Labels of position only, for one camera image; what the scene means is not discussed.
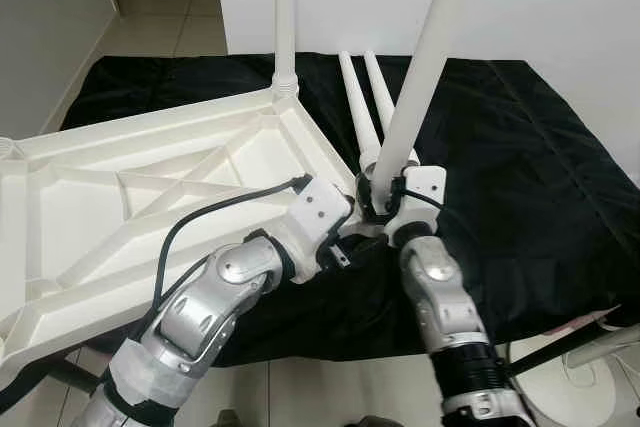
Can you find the grey right robot foot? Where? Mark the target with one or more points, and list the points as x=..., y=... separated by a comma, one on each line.
x=380, y=421

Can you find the white plastic table leg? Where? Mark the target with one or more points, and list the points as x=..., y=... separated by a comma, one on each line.
x=286, y=7
x=355, y=97
x=378, y=87
x=425, y=47

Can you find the black table cloth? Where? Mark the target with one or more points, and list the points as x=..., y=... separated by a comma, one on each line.
x=540, y=167

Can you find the grey robot foot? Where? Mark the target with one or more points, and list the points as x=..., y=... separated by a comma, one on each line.
x=226, y=419
x=380, y=421

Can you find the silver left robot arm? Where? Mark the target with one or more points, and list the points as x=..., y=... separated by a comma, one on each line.
x=200, y=317

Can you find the white plastic children table top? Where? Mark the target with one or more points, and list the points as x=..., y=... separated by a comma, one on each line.
x=100, y=177

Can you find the grey left robot foot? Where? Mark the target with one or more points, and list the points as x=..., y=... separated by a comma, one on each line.
x=226, y=419

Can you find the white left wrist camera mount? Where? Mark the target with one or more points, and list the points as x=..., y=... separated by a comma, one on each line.
x=320, y=209

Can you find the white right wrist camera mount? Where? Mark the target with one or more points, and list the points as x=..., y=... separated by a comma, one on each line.
x=420, y=197

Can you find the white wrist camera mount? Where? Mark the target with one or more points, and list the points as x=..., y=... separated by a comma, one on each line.
x=420, y=197
x=320, y=209

